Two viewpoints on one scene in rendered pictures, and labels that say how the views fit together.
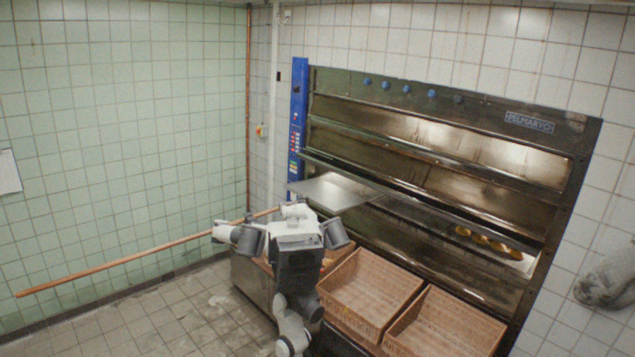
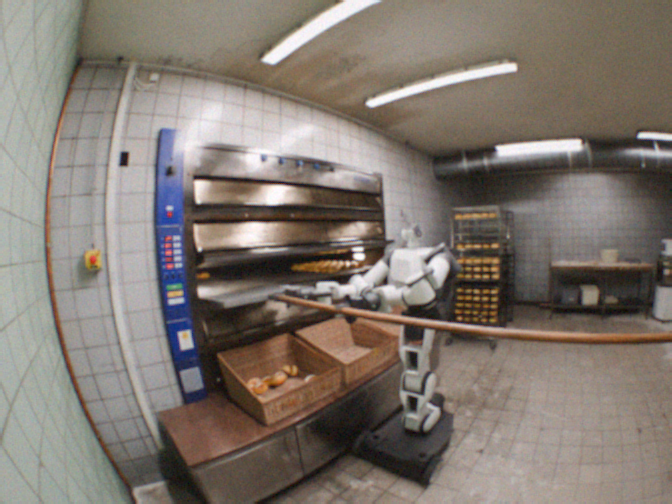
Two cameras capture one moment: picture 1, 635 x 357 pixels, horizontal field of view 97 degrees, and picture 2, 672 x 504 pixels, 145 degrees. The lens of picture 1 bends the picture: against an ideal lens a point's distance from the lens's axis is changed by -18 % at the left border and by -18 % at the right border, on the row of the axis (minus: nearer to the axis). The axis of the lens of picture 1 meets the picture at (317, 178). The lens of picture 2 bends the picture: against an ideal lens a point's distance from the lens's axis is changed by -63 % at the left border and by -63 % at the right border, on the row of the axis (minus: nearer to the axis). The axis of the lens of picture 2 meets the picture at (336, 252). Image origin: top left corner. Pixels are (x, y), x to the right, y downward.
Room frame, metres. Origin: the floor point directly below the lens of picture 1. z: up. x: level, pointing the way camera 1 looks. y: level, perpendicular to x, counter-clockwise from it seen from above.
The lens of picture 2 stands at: (1.88, 1.52, 1.49)
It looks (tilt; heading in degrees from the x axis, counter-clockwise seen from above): 3 degrees down; 269
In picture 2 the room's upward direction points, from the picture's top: 3 degrees counter-clockwise
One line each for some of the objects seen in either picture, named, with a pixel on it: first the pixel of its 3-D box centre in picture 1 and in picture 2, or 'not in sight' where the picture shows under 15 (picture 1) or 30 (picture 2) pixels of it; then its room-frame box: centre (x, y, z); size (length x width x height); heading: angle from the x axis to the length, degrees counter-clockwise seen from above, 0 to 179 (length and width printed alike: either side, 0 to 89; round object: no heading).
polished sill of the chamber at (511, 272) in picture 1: (400, 221); (312, 282); (2.03, -0.58, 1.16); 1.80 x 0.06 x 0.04; 46
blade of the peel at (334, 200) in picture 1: (324, 192); (254, 292); (2.34, -0.06, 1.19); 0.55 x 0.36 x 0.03; 45
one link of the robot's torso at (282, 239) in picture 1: (294, 254); (423, 273); (1.40, 0.09, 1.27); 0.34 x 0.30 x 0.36; 107
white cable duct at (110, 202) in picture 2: (271, 133); (111, 259); (2.98, 0.44, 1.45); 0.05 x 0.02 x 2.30; 46
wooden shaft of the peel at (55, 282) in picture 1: (183, 240); (443, 326); (1.54, 0.73, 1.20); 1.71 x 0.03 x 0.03; 135
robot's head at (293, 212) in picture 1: (294, 212); (412, 236); (1.46, 0.10, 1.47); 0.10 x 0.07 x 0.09; 107
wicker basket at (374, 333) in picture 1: (368, 291); (347, 344); (1.80, -0.40, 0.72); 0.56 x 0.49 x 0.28; 46
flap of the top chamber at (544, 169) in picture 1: (413, 130); (310, 196); (2.01, -0.57, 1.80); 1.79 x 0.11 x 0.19; 46
